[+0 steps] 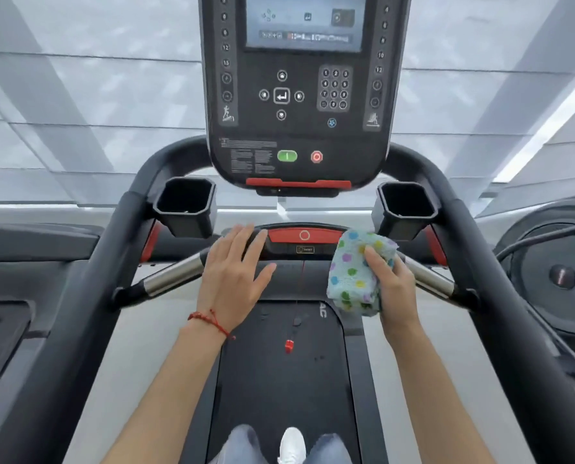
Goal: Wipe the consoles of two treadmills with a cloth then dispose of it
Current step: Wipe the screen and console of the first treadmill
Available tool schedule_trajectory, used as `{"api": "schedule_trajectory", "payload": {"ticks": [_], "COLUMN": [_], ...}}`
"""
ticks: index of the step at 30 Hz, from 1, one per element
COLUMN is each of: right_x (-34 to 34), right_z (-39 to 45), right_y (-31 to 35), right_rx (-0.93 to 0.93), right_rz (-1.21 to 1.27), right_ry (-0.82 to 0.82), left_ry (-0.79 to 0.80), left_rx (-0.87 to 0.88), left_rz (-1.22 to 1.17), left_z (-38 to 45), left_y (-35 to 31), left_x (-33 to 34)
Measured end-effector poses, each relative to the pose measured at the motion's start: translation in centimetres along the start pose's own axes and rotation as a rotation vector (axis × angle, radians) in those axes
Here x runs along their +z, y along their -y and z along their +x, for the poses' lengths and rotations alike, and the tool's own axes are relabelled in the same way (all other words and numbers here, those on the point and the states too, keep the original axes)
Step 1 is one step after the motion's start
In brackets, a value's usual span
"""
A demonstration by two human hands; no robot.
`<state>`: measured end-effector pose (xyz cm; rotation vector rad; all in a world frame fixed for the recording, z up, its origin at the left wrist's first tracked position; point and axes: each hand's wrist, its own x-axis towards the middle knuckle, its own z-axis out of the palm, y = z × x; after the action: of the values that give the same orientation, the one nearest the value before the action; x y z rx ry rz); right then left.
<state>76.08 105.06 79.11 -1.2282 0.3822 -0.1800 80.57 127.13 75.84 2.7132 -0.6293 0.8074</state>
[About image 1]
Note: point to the person's left hand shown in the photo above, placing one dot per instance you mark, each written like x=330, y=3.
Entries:
x=227, y=285

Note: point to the person's right hand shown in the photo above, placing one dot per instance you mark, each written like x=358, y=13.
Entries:
x=398, y=299

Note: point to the person's left middle finger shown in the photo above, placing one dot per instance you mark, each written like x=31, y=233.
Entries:
x=241, y=239

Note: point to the person's left thumb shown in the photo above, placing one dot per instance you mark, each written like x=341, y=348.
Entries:
x=264, y=276

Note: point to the person's left little finger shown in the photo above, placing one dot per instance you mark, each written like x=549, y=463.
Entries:
x=209, y=258

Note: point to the person's right thumb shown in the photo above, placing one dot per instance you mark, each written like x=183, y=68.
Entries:
x=375, y=263

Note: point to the polka dot cleaning cloth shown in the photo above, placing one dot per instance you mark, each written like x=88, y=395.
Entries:
x=350, y=277

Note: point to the person's left forearm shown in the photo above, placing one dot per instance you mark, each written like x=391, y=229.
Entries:
x=171, y=401

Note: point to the person's right forearm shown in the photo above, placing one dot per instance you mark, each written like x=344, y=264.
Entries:
x=432, y=401

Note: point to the black cup holder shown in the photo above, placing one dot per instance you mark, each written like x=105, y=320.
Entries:
x=404, y=207
x=185, y=205

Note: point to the red emergency stop bar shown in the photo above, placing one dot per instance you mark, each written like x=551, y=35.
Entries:
x=311, y=235

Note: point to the red safety clip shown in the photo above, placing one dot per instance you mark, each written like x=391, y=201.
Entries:
x=289, y=346

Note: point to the green start button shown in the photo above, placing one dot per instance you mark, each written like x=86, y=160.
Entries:
x=287, y=156

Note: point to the red stop button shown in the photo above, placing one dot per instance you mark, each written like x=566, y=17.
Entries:
x=316, y=157

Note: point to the black treadmill belt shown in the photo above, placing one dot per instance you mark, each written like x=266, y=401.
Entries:
x=278, y=396

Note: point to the black treadmill console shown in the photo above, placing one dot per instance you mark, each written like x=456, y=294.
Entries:
x=297, y=120

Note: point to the white shoe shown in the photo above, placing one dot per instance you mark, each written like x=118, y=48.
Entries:
x=291, y=445

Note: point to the person's blue jeans leg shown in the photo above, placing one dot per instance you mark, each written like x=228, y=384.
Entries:
x=241, y=447
x=328, y=450

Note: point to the grey neighbouring exercise machine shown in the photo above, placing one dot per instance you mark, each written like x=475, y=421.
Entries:
x=553, y=275

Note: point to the grey neighbouring treadmill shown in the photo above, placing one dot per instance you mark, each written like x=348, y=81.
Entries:
x=21, y=294

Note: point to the treadmill console screen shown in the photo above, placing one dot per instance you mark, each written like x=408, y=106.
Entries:
x=306, y=21

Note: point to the black treadmill frame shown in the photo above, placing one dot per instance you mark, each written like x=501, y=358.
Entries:
x=99, y=285

